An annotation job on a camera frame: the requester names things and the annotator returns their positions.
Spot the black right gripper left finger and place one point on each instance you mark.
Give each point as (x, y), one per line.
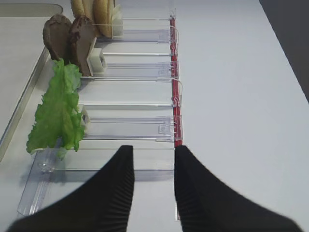
(101, 204)

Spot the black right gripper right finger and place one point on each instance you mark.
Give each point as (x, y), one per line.
(206, 204)

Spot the green lettuce leaf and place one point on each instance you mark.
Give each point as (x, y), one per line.
(58, 121)

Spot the brown meat patty right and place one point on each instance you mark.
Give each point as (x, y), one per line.
(81, 36)

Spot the brown meat patty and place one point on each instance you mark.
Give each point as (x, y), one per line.
(81, 36)
(56, 37)

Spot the brown meat patty left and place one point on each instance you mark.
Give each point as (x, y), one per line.
(56, 37)

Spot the tan bread slice right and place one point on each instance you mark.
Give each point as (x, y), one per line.
(102, 10)

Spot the tan bread slice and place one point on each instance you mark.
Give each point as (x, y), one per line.
(82, 7)
(102, 10)

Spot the tan bread slice left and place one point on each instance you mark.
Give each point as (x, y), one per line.
(82, 7)

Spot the white pusher block lower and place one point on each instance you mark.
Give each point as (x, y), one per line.
(85, 118)

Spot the white pusher block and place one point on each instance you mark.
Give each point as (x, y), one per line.
(96, 61)
(117, 21)
(85, 118)

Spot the clear acrylic food rack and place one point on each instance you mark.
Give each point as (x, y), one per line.
(135, 102)

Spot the white pusher block middle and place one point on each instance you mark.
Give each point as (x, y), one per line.
(96, 61)

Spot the white serving tray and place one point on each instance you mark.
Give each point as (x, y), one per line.
(22, 58)

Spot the white pusher block top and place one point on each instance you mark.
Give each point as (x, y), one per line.
(117, 21)

